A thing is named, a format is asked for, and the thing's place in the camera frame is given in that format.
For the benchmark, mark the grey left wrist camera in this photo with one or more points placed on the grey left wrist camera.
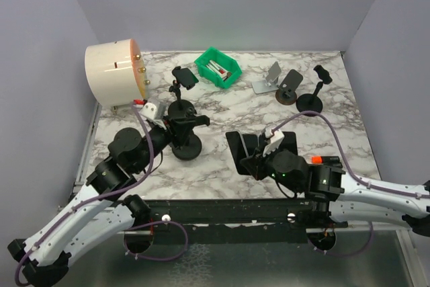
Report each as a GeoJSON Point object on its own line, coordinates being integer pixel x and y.
{"type": "Point", "coordinates": [154, 111]}

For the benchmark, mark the brown base phone stand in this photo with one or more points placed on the brown base phone stand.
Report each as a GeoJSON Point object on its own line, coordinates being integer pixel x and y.
{"type": "Point", "coordinates": [286, 93]}

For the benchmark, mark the white cylindrical drum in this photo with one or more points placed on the white cylindrical drum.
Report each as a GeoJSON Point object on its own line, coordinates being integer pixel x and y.
{"type": "Point", "coordinates": [116, 72]}

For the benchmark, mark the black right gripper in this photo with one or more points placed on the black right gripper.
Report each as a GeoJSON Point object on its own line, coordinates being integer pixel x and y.
{"type": "Point", "coordinates": [255, 164]}

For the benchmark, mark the orange cap marker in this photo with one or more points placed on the orange cap marker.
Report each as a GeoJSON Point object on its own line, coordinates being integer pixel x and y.
{"type": "Point", "coordinates": [329, 160]}

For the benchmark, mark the purple case phone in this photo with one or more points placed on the purple case phone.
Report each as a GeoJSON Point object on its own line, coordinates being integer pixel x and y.
{"type": "Point", "coordinates": [289, 142]}

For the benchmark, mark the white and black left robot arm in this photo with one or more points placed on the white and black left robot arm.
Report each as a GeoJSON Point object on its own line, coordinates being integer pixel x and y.
{"type": "Point", "coordinates": [102, 207]}

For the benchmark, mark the green plastic bin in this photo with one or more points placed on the green plastic bin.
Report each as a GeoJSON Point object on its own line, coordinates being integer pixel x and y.
{"type": "Point", "coordinates": [218, 68]}

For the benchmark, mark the silver folding phone stand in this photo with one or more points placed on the silver folding phone stand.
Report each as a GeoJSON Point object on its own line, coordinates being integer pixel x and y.
{"type": "Point", "coordinates": [269, 83]}

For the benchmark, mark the black front phone stand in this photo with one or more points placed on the black front phone stand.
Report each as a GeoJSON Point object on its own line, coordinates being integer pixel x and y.
{"type": "Point", "coordinates": [193, 145]}

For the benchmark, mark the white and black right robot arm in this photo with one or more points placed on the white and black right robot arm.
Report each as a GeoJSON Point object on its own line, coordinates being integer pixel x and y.
{"type": "Point", "coordinates": [344, 195]}

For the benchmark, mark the black front mounting rail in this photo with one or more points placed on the black front mounting rail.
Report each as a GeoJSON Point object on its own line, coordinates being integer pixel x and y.
{"type": "Point", "coordinates": [239, 220]}

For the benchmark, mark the black round base phone stand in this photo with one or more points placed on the black round base phone stand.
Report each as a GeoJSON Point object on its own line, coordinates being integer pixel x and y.
{"type": "Point", "coordinates": [311, 101]}

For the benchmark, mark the black clamp phone stand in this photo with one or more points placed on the black clamp phone stand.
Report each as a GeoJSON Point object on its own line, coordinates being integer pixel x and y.
{"type": "Point", "coordinates": [181, 108]}

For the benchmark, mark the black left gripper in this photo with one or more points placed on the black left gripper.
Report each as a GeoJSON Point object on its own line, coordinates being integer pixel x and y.
{"type": "Point", "coordinates": [177, 128]}

